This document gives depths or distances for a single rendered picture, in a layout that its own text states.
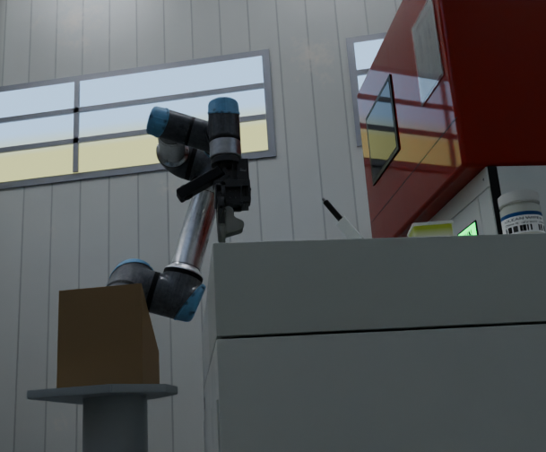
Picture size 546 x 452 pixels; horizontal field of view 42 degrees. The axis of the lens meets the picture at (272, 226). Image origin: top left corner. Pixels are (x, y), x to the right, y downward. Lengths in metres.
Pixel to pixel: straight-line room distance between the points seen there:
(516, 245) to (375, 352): 0.30
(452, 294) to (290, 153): 3.53
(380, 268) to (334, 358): 0.16
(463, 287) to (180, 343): 3.41
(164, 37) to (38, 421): 2.67
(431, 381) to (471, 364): 0.07
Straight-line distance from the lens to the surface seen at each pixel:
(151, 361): 1.90
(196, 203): 2.12
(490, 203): 1.64
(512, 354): 1.18
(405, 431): 1.11
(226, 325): 1.08
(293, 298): 1.10
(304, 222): 4.46
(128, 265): 2.06
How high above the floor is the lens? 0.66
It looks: 17 degrees up
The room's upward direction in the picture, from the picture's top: 4 degrees counter-clockwise
